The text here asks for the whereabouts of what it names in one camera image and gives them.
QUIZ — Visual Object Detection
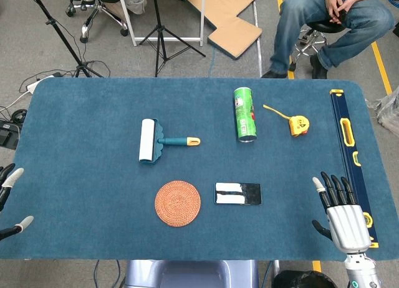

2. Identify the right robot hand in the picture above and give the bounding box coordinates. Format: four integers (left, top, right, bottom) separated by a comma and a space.
311, 171, 373, 254

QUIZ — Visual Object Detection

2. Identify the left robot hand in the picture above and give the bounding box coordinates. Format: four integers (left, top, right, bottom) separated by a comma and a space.
0, 163, 35, 241

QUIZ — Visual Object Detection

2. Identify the smartphone with teal case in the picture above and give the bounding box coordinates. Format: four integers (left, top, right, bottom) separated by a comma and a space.
213, 182, 262, 206

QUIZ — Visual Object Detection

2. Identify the lavender robot base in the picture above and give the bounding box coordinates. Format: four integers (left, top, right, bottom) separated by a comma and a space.
123, 259, 260, 288

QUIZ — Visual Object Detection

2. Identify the black foot pedal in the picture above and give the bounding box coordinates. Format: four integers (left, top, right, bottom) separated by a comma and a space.
0, 120, 21, 150

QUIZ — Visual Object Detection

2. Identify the blue yellow spirit level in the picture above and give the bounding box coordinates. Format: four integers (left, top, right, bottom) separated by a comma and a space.
329, 89, 380, 249

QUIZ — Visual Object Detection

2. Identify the black bag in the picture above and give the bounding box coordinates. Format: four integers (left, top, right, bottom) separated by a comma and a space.
273, 270, 338, 288

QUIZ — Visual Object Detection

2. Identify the blue table mat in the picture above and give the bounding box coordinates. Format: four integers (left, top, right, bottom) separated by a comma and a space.
0, 77, 399, 261

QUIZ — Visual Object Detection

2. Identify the yellow tape measure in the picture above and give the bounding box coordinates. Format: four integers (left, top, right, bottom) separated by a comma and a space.
262, 104, 310, 138

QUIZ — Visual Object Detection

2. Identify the white power strip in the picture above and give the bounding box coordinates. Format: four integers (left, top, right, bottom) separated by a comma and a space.
26, 75, 56, 94

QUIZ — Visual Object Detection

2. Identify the clear plastic bag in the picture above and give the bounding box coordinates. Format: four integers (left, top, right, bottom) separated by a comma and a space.
365, 89, 399, 137

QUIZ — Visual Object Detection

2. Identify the green chips can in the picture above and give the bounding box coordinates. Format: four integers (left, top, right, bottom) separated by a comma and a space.
233, 87, 258, 143

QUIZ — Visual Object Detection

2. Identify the teal lint roller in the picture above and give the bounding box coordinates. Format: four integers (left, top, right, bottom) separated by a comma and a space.
138, 118, 201, 164

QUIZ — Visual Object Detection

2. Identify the black light stand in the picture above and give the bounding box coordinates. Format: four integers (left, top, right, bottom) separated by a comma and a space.
26, 0, 104, 79

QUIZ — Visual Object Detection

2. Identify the orange woven round coaster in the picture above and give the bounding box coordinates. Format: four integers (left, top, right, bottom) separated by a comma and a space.
154, 180, 202, 228

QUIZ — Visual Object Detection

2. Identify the black round stool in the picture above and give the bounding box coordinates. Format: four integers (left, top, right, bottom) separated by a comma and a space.
289, 21, 346, 71

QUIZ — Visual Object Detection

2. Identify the office chair chrome base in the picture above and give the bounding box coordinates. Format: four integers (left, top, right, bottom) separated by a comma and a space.
60, 0, 130, 44

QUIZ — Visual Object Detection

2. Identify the seated person in jeans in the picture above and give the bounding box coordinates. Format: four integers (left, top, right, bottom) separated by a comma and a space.
261, 0, 395, 80

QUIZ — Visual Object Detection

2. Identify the black tripod stand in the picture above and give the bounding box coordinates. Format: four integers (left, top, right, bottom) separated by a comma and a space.
138, 0, 206, 78

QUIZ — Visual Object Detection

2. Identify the brown cardboard sheet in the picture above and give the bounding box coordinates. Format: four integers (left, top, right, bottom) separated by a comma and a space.
182, 0, 264, 59

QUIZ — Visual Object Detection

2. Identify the white metal frame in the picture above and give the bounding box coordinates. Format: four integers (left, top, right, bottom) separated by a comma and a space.
117, 0, 206, 47

